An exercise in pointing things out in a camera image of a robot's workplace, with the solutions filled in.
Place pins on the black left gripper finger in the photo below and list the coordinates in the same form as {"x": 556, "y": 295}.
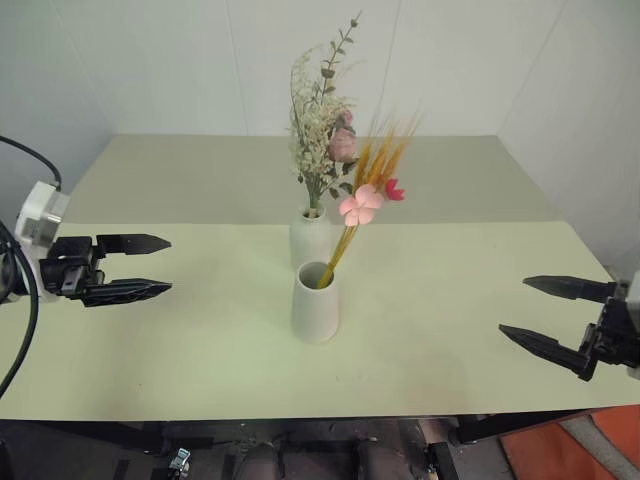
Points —
{"x": 132, "y": 244}
{"x": 125, "y": 291}

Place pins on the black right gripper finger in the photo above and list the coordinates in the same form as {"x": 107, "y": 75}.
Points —
{"x": 575, "y": 287}
{"x": 555, "y": 350}

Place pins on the black metal table frame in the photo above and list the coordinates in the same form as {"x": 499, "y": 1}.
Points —
{"x": 480, "y": 425}

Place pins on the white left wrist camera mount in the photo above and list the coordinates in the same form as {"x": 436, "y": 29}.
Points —
{"x": 41, "y": 210}

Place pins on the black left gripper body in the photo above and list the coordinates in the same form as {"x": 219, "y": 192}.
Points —
{"x": 70, "y": 265}

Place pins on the white ceramic vase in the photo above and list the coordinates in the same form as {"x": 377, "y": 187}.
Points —
{"x": 316, "y": 310}
{"x": 307, "y": 240}

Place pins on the orange wheat pink flower bouquet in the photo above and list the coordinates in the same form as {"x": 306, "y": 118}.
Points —
{"x": 382, "y": 155}

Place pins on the orange fabric object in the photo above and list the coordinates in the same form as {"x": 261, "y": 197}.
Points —
{"x": 540, "y": 450}

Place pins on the dried green pink flower bouquet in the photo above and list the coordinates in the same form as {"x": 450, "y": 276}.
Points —
{"x": 315, "y": 135}

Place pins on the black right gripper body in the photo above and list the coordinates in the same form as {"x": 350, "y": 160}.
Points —
{"x": 617, "y": 335}

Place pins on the silver metal clamp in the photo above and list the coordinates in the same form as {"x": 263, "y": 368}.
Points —
{"x": 180, "y": 457}

